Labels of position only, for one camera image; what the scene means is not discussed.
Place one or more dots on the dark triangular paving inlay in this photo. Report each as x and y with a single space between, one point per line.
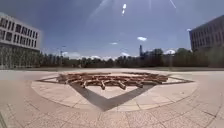
106 98

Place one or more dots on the row of dark trees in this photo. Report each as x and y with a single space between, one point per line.
133 60

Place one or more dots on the pale stone paved plaza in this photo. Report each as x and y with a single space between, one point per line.
50 106

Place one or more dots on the dark building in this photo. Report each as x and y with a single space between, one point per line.
208 35

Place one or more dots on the distant tower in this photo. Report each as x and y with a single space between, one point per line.
140 50

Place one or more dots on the white multi-storey building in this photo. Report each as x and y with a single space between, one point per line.
18 41

